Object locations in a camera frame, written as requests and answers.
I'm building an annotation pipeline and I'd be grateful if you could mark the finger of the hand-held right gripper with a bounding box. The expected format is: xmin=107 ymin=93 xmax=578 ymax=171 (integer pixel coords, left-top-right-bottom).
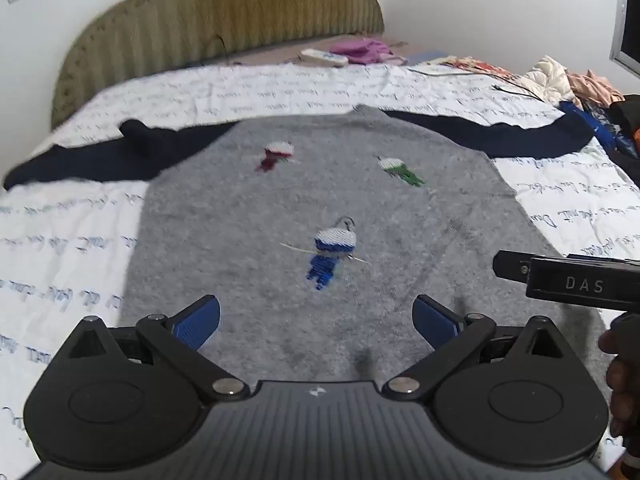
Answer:
xmin=492 ymin=250 xmax=532 ymax=281

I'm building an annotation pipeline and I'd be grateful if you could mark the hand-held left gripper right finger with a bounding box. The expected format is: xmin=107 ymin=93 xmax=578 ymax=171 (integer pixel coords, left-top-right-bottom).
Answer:
xmin=381 ymin=294 xmax=570 ymax=403

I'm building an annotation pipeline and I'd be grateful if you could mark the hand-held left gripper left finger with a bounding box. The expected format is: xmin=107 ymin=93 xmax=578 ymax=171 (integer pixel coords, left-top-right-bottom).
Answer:
xmin=65 ymin=294 xmax=251 ymax=405

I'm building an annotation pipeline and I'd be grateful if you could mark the grey sweater with navy sleeves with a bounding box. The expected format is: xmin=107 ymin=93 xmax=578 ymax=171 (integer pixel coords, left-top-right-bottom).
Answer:
xmin=2 ymin=104 xmax=613 ymax=391

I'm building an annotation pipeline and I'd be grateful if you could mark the person's right hand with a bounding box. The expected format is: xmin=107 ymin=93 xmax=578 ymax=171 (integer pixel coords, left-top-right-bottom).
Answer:
xmin=597 ymin=312 xmax=640 ymax=440

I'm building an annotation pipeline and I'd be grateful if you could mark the white script-print blanket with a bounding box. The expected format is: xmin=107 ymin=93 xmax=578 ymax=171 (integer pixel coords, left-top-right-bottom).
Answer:
xmin=0 ymin=62 xmax=640 ymax=480

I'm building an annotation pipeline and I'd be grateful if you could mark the blue garment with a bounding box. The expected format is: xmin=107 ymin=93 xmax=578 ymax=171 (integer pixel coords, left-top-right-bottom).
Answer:
xmin=559 ymin=100 xmax=624 ymax=154

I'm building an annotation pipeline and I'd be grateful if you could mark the black garment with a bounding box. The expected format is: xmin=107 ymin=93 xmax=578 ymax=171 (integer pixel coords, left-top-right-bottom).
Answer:
xmin=609 ymin=94 xmax=640 ymax=184

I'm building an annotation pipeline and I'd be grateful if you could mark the white padded jacket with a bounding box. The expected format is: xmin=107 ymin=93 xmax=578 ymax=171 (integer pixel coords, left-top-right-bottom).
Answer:
xmin=522 ymin=55 xmax=576 ymax=107

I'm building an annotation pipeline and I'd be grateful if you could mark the pale pink garment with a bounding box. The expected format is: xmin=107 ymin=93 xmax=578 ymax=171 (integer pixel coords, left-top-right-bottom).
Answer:
xmin=565 ymin=70 xmax=626 ymax=107

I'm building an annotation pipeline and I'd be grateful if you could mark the floral cloth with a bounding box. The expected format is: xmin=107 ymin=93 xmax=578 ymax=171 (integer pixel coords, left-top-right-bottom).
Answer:
xmin=440 ymin=56 xmax=519 ymax=80

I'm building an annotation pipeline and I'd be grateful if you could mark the pink cloth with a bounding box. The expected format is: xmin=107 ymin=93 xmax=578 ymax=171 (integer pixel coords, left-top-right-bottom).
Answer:
xmin=330 ymin=37 xmax=407 ymax=66

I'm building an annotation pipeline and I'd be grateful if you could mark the dark framed window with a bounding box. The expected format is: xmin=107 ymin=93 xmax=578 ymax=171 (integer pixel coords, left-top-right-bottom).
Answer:
xmin=610 ymin=0 xmax=640 ymax=79

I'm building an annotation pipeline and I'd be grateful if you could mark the olive padded headboard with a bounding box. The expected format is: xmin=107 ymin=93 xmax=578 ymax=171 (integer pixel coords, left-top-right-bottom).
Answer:
xmin=50 ymin=0 xmax=386 ymax=131

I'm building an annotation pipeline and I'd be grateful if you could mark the black cable on bed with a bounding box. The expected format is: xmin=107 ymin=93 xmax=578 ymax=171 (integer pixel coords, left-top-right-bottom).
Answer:
xmin=409 ymin=66 xmax=552 ymax=104

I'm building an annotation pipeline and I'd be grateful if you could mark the black cable at headboard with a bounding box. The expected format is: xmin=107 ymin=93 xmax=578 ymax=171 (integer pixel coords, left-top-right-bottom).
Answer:
xmin=209 ymin=33 xmax=237 ymax=64

